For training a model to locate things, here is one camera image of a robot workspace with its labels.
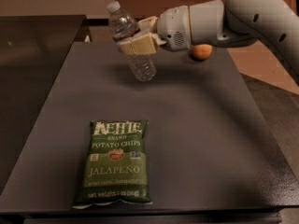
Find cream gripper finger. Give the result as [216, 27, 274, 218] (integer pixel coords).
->
[118, 33, 165, 55]
[138, 16, 158, 32]

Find clear plastic water bottle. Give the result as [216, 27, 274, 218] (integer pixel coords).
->
[107, 1, 156, 82]

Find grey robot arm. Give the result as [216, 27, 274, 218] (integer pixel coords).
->
[118, 0, 299, 80]

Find orange fruit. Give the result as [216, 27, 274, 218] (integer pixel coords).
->
[192, 44, 212, 61]

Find green Kettle chips bag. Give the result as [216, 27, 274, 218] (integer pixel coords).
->
[74, 120, 151, 209]

